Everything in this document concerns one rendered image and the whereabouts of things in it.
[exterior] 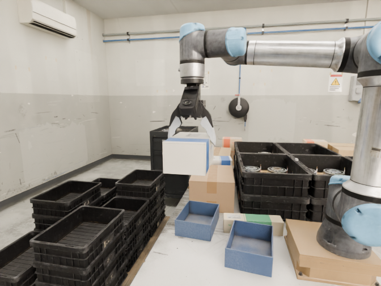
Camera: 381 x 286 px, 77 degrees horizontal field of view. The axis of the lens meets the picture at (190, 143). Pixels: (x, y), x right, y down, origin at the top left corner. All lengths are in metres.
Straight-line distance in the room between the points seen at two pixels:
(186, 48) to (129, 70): 4.36
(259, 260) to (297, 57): 0.63
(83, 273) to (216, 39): 1.12
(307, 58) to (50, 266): 1.36
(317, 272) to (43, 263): 1.16
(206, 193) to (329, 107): 3.84
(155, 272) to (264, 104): 3.98
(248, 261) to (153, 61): 4.37
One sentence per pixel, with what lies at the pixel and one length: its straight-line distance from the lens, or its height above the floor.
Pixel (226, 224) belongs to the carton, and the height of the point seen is 0.74.
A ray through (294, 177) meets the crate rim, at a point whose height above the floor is 0.92.
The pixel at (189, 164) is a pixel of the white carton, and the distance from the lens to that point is 0.65.
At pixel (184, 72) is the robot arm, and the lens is 0.72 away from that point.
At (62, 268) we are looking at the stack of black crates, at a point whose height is 0.48.
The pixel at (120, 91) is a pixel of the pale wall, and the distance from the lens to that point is 5.13.
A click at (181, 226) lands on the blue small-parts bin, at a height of 0.74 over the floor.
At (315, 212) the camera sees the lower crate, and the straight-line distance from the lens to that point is 1.23.
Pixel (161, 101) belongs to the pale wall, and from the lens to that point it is 4.79.
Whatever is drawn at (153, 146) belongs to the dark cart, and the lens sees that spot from 2.73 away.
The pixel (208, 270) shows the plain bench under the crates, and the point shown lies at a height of 0.70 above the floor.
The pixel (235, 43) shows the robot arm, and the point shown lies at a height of 1.40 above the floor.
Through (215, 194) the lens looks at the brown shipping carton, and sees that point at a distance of 1.19.
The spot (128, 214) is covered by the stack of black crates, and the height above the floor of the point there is 0.38.
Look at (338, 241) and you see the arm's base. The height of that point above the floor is 0.83.
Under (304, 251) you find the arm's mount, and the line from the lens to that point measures 0.88.
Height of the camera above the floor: 1.25
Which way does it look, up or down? 10 degrees down
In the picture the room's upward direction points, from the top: straight up
